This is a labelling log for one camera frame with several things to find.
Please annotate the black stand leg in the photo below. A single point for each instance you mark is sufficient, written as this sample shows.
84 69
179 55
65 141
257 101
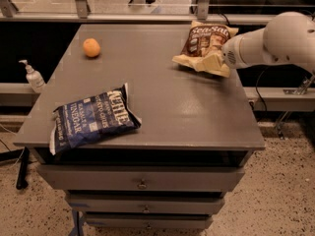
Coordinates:
21 181

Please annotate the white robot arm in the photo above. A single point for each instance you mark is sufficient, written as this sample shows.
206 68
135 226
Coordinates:
289 38

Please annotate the grey drawer cabinet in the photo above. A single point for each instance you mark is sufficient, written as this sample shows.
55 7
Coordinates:
188 119

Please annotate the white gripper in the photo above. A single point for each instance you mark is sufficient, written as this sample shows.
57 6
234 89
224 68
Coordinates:
230 53

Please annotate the brown sea salt chip bag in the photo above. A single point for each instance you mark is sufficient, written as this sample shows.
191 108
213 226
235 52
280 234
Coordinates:
204 39

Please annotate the bottom grey drawer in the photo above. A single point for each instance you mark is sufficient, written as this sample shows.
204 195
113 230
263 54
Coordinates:
149 221

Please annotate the top grey drawer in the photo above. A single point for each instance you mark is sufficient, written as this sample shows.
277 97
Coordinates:
141 178

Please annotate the white pump sanitizer bottle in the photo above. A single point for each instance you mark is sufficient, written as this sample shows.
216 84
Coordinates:
34 77

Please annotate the grey drawer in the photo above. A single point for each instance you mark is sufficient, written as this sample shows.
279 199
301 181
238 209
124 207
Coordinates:
149 221
146 205
141 178

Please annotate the middle grey drawer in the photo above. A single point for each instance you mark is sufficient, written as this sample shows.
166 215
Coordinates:
146 205

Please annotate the orange fruit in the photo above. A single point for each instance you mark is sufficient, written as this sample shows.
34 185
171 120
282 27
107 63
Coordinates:
91 47

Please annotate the blue salt vinegar chip bag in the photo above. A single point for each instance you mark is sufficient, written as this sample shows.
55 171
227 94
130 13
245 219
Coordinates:
92 119

